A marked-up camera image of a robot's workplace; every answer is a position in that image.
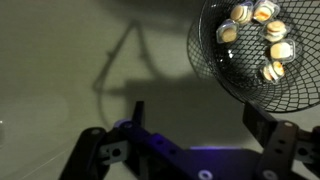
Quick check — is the wrapped burger candy middle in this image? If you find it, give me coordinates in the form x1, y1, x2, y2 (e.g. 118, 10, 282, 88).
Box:
262, 20, 290, 42

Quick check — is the black wire mesh bin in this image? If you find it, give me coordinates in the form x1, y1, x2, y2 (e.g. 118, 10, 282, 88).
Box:
187, 0, 320, 113

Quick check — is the wrapped pale candy right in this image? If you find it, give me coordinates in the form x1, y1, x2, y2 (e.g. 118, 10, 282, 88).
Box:
269, 39, 296, 62

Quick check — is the wrapped burger candy top left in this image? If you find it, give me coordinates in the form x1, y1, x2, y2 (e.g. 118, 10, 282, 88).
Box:
230, 1, 253, 25

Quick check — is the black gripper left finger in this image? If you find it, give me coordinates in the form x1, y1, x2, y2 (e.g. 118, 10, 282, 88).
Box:
59, 101, 185, 180

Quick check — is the wrapped orange candy top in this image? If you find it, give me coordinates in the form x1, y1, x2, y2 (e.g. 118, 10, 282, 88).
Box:
253, 0, 280, 23

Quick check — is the wrapped burger candy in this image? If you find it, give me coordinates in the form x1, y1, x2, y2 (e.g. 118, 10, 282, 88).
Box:
261, 61, 285, 84
230, 1, 253, 25
216, 19, 239, 44
262, 20, 290, 42

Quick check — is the wrapped burger candy bottom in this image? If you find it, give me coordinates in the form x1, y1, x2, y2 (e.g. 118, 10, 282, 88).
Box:
261, 61, 285, 84

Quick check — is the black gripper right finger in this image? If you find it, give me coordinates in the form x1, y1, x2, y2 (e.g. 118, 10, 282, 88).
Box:
243, 101, 320, 180

